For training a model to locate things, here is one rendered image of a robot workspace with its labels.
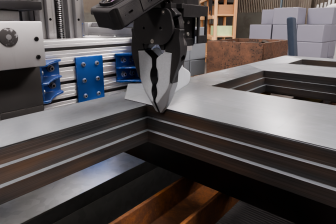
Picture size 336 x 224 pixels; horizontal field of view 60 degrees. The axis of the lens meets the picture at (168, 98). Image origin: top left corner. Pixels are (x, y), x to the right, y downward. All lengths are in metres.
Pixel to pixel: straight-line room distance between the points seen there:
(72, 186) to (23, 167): 0.28
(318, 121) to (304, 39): 4.93
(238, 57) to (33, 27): 3.58
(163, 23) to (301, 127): 0.21
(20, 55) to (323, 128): 0.53
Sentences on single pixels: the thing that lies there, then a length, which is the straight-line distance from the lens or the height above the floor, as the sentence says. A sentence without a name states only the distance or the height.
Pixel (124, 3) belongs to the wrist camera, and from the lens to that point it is 0.34.
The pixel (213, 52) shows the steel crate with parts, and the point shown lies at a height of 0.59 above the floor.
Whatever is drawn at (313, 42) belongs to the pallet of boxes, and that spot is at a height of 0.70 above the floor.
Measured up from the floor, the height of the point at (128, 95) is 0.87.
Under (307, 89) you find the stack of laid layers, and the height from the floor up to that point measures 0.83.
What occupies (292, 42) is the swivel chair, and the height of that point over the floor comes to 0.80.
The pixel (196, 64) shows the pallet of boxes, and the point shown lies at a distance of 4.91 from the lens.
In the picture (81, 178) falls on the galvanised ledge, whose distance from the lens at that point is 0.65.
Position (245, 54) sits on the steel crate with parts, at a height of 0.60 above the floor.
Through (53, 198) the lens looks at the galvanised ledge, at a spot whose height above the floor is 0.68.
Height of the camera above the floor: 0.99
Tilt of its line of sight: 14 degrees down
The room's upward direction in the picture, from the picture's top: straight up
